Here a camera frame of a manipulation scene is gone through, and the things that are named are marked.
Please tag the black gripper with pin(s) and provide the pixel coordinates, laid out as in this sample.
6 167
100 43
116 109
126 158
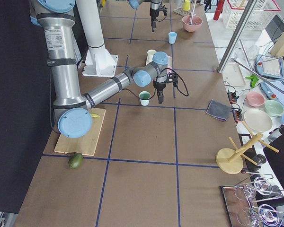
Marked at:
153 12
160 86

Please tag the cream plastic cup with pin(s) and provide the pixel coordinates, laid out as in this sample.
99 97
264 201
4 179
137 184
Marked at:
150 54

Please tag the cream rabbit serving tray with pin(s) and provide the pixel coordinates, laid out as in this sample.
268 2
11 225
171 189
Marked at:
169 61

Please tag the spare cream tray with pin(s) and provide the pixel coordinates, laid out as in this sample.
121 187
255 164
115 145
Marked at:
232 74

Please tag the black tray with glasses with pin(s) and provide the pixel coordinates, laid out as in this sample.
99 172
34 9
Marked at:
248 204

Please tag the green plastic cup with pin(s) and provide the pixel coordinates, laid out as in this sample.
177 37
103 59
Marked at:
144 97

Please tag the blue plastic cup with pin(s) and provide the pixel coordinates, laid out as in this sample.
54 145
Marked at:
172 36

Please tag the yellow cup in background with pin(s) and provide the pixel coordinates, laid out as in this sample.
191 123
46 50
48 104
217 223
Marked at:
186 5

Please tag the pink bowl with ice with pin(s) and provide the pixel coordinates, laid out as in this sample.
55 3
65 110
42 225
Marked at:
191 26

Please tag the grey folded cloth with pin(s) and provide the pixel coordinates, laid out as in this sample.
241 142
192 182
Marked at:
218 110

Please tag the yellow plastic knife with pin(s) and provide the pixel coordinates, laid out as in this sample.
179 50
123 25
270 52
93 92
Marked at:
94 115

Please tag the red bottle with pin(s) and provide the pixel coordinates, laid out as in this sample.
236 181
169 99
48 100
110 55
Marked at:
218 10

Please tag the wooden cutting board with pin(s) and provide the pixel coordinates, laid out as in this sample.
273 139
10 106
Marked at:
85 142

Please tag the pink bowl on side table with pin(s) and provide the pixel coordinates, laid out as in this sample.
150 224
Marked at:
254 99

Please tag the wooden cup tree stand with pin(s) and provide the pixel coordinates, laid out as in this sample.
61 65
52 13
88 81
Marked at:
230 160

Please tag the cream plate on side table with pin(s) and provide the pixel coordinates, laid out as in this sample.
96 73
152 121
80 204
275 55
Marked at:
257 120

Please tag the green avocado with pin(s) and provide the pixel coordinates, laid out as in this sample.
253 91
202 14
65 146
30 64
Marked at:
75 160

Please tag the blue teach pendant tablet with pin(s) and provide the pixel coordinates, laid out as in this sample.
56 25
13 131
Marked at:
269 67

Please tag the green bowl on side table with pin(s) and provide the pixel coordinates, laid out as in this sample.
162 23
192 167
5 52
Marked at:
273 108

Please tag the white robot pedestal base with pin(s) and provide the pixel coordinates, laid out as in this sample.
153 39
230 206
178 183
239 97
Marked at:
99 62

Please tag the aluminium frame post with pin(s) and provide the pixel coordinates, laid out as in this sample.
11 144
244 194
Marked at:
244 14

